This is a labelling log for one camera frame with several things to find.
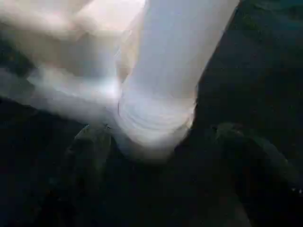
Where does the black mat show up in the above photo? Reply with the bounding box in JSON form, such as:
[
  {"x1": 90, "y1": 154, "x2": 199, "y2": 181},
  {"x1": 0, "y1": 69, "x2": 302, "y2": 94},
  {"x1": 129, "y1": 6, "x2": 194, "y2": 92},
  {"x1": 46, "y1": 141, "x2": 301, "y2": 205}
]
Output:
[{"x1": 0, "y1": 0, "x2": 303, "y2": 227}]

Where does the white plastic table top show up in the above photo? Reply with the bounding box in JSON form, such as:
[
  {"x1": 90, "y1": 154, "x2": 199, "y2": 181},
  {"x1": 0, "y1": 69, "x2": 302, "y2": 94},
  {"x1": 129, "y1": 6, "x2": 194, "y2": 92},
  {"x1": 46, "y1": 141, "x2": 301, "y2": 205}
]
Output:
[{"x1": 0, "y1": 0, "x2": 197, "y2": 164}]

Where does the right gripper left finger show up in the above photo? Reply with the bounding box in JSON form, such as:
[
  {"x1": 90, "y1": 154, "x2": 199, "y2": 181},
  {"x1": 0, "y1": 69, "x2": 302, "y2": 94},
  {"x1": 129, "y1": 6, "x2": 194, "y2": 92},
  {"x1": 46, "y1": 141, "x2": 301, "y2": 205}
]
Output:
[{"x1": 47, "y1": 124, "x2": 115, "y2": 227}]

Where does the white plastic table leg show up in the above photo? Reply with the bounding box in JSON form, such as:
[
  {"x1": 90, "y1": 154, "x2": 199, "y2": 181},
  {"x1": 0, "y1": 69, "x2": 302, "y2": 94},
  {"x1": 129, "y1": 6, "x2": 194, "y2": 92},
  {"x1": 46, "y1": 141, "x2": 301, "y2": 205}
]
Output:
[{"x1": 117, "y1": 0, "x2": 240, "y2": 142}]

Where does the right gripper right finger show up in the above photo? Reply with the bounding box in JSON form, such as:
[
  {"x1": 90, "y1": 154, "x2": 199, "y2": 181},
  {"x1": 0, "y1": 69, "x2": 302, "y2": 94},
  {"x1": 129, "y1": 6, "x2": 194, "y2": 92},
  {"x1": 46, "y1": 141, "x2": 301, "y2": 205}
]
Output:
[{"x1": 212, "y1": 122, "x2": 303, "y2": 227}]

